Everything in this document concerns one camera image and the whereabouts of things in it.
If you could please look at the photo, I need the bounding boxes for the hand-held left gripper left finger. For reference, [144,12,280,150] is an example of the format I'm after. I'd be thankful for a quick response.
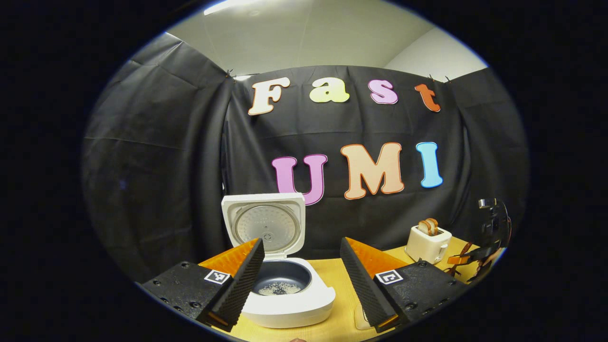
[137,237,266,333]

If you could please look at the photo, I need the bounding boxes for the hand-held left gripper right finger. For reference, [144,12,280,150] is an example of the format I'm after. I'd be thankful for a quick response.
[340,237,471,333]

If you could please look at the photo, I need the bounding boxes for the brown wooden spoon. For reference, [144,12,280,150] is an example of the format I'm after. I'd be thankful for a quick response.
[444,241,474,277]

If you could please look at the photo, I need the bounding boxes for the white rice grains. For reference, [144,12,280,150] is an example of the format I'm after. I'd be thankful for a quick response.
[256,281,302,296]

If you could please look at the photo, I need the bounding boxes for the white rice cooker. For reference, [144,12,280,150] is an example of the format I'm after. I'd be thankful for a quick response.
[221,192,336,328]

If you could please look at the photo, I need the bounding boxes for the white toaster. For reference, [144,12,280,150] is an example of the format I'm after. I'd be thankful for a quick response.
[405,224,453,265]

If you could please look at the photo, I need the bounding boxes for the clear plastic container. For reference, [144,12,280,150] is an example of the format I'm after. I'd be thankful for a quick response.
[355,304,377,331]

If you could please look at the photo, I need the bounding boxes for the black backdrop cloth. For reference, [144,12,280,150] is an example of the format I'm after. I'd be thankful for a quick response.
[81,32,530,285]

